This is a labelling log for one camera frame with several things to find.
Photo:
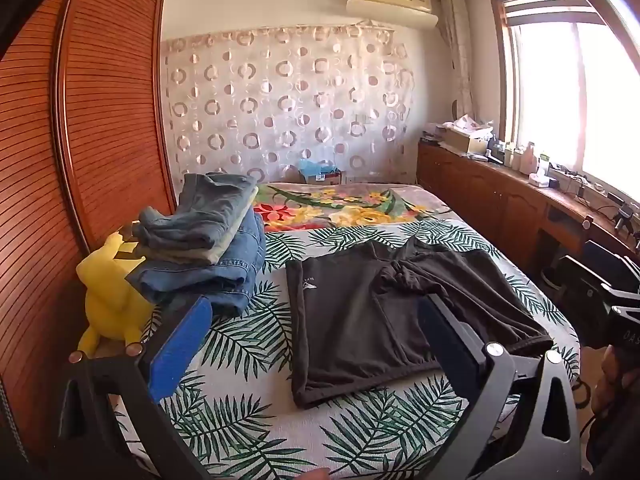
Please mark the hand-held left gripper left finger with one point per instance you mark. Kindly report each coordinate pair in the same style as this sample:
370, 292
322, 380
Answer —
176, 355

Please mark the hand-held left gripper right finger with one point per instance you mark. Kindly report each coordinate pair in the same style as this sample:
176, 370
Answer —
447, 345

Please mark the black pants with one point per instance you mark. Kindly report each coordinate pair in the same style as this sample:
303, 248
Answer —
350, 310

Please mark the person's right forearm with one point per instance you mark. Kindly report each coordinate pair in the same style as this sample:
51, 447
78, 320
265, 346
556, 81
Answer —
612, 410

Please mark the blue denim folded jeans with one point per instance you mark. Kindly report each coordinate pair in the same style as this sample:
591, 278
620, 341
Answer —
220, 280

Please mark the yellow plush toy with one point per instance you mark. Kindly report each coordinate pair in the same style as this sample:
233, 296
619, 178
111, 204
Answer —
107, 300

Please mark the leaf print bed sheet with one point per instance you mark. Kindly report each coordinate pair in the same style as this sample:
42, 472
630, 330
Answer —
280, 430

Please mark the grey-blue folded jeans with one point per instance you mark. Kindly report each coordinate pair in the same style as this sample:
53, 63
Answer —
210, 205

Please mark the wooden side cabinet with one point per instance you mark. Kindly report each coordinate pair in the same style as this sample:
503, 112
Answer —
490, 195

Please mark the floral blanket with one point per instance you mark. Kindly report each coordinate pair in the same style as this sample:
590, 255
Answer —
345, 210

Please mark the cardboard box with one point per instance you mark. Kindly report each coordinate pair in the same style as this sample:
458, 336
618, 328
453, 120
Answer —
465, 141

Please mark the blue plastic bag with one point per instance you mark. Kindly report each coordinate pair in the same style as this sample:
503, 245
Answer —
315, 166

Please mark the wooden framed window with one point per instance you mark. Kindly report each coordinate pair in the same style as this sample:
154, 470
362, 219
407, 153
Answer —
560, 90

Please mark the circle pattern curtain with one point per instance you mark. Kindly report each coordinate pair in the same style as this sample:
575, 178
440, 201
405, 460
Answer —
290, 110

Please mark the pale side curtain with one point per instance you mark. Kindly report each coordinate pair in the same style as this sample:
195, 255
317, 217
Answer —
457, 50

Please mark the white air conditioner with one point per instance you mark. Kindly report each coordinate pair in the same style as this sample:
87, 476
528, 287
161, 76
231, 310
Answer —
390, 2

